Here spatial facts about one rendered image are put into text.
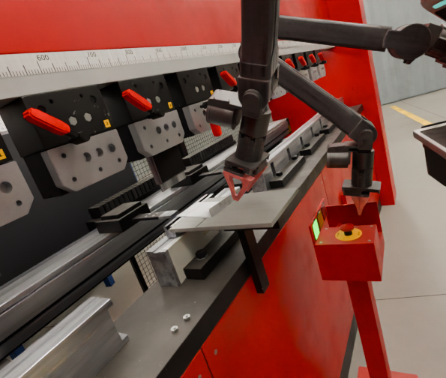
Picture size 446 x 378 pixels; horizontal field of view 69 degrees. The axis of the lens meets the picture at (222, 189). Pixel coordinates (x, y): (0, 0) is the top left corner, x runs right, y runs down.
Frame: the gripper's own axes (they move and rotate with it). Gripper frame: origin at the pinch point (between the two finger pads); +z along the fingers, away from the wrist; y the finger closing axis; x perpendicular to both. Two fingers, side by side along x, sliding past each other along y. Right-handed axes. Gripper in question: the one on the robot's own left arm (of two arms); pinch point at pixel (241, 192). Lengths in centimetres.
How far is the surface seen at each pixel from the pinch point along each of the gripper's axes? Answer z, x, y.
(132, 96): -18.9, -21.5, 12.1
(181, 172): 2.4, -18.0, -1.9
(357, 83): 5, -2, -214
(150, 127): -11.2, -21.2, 6.8
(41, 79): -22.4, -27.9, 26.0
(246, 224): 0.3, 6.1, 10.1
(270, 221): -2.2, 10.5, 9.6
